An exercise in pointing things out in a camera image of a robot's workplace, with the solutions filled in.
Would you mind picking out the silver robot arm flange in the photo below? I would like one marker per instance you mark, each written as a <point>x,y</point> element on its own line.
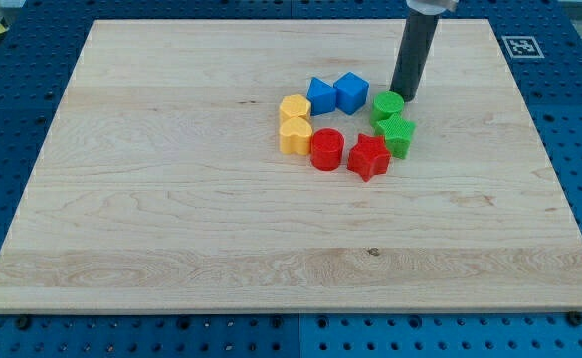
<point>432,7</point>

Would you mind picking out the blue cube block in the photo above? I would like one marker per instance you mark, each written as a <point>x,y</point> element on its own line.
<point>351,92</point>

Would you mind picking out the yellow heart block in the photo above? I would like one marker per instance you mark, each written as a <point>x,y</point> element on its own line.
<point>295,136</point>

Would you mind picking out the red cylinder block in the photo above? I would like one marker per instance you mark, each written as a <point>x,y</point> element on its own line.
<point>326,149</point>

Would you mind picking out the yellow pentagon block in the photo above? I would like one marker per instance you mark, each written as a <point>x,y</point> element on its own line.
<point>294,106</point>

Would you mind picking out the red star block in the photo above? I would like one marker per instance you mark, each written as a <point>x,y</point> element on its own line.
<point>369,157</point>

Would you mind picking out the blue triangular block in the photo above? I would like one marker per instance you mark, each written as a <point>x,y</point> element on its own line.
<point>322,97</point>

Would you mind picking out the green star block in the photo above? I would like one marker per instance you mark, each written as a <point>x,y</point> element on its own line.
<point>398,133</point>

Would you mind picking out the green cylinder block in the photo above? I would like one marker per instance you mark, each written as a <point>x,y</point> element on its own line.
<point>384,105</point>

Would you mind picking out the light wooden board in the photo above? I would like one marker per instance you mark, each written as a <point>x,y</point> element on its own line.
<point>160,188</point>

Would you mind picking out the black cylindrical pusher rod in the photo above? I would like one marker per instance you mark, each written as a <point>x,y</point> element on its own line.
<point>413,52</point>

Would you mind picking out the white fiducial marker tag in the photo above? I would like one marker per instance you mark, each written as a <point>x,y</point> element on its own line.
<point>522,47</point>

